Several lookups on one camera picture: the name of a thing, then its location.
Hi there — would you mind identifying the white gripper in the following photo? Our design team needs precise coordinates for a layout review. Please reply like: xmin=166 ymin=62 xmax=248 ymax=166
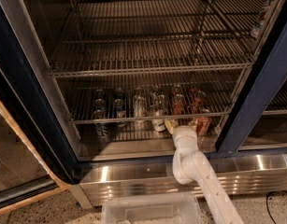
xmin=165 ymin=118 xmax=198 ymax=150

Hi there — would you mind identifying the red coke can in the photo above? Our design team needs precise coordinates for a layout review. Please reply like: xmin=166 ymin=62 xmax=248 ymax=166
xmin=171 ymin=93 xmax=184 ymax=115

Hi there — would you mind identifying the white green soda can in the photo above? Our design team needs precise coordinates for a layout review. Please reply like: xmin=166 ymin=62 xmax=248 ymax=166
xmin=151 ymin=108 xmax=165 ymax=133

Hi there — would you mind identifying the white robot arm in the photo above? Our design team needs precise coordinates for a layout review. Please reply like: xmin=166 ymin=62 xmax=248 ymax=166
xmin=165 ymin=119 xmax=244 ymax=224

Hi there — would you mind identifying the front orange soda can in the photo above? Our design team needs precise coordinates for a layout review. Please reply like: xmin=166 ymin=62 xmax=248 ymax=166
xmin=196 ymin=109 xmax=212 ymax=135

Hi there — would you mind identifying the orange soda can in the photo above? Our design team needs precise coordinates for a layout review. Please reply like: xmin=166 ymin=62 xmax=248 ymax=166
xmin=196 ymin=109 xmax=212 ymax=135
xmin=190 ymin=88 xmax=206 ymax=114

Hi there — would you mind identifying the rear orange soda can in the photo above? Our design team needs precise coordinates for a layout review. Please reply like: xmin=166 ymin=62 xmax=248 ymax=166
xmin=190 ymin=88 xmax=206 ymax=114

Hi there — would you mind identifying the rear white soda can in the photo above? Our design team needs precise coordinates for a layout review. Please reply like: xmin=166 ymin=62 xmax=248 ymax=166
xmin=150 ymin=87 xmax=167 ymax=110

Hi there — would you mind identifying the silver can front middle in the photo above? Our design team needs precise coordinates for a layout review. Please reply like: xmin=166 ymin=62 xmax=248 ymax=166
xmin=134 ymin=95 xmax=146 ymax=123

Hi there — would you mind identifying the steel fridge bottom grille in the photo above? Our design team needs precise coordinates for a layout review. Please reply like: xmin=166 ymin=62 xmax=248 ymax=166
xmin=80 ymin=154 xmax=287 ymax=206

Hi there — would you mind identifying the front blue pepsi can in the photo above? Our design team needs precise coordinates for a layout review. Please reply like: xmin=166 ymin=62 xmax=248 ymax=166
xmin=93 ymin=109 xmax=108 ymax=138

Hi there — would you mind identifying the bottle on upper right shelf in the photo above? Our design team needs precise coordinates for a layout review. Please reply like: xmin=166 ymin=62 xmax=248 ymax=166
xmin=251 ymin=0 xmax=274 ymax=38

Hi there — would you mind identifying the open fridge glass door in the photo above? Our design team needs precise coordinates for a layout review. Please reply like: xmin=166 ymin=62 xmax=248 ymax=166
xmin=0 ymin=59 xmax=72 ymax=217

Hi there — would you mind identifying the clear plastic bin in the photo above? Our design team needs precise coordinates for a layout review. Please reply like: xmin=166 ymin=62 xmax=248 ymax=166
xmin=101 ymin=192 xmax=203 ymax=224

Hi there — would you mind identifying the middle wire shelf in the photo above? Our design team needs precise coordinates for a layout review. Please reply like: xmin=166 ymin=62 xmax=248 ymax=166
xmin=67 ymin=77 xmax=234 ymax=125

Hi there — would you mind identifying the wire shelf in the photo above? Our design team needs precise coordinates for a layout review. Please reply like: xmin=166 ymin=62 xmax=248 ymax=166
xmin=49 ymin=0 xmax=265 ymax=77
xmin=67 ymin=77 xmax=234 ymax=125

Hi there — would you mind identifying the blue fridge center post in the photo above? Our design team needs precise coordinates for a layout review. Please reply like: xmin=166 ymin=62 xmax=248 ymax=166
xmin=216 ymin=3 xmax=287 ymax=155

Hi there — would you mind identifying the black cable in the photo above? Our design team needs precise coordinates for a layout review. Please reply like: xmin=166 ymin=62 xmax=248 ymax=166
xmin=265 ymin=189 xmax=287 ymax=224

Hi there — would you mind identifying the upper wire shelf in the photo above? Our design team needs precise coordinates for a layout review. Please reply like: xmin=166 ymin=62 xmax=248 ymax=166
xmin=49 ymin=0 xmax=265 ymax=77

